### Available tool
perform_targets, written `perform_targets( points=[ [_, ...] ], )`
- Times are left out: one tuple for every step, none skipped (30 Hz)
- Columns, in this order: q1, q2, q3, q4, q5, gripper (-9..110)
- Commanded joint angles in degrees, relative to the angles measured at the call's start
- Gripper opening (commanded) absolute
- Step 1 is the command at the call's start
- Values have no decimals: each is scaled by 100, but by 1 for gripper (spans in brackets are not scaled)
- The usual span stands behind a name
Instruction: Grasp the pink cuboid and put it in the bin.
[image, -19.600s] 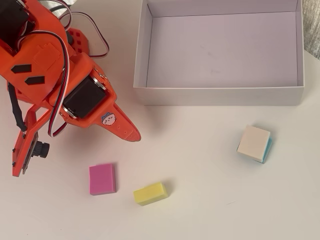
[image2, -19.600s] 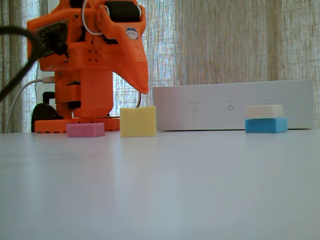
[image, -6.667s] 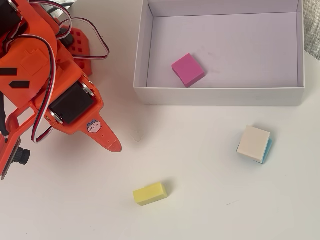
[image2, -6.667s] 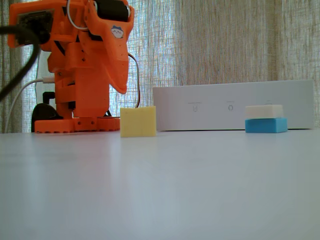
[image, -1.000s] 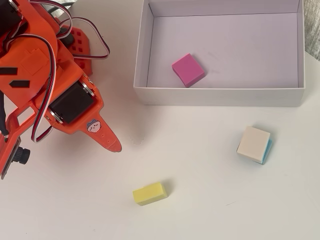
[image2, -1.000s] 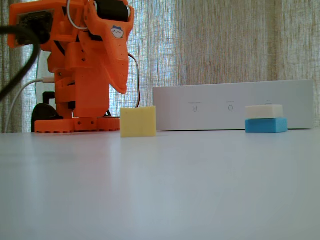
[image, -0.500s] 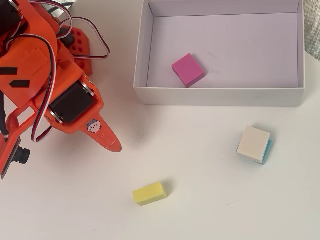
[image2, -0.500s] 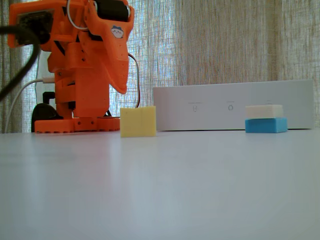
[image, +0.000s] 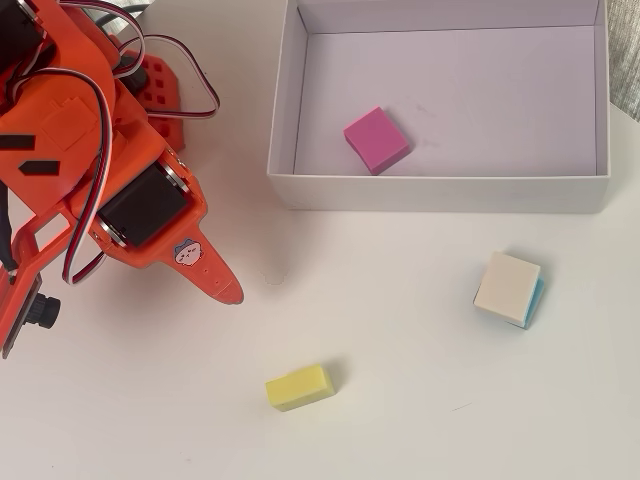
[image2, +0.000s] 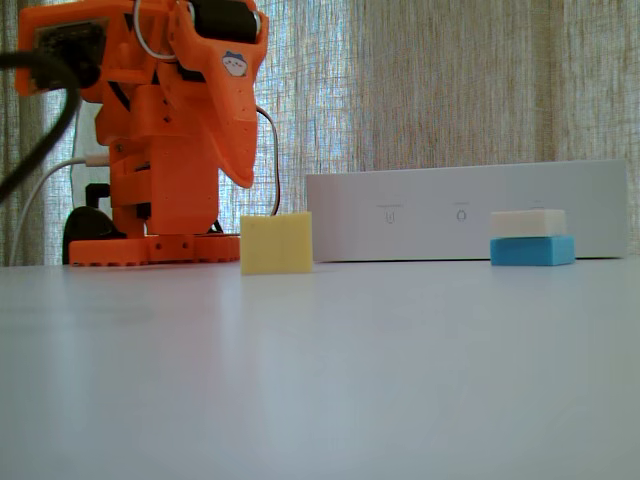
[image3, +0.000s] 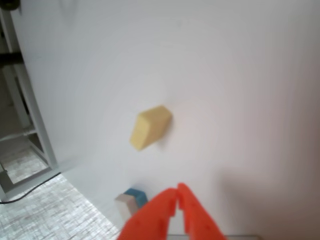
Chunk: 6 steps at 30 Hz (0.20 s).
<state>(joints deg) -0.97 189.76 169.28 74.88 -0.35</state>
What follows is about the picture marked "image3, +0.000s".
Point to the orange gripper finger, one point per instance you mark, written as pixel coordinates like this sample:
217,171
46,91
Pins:
200,222

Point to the orange gripper finger with sticker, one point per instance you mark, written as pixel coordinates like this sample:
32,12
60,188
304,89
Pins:
150,217

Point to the blue foam cuboid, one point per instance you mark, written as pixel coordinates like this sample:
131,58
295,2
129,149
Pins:
137,196

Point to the white foam cuboid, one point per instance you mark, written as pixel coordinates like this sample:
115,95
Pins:
125,207

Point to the yellow foam cuboid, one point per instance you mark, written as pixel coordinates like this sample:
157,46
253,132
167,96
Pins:
150,127

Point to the white metal frame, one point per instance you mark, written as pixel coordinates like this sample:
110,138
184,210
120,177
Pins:
37,115

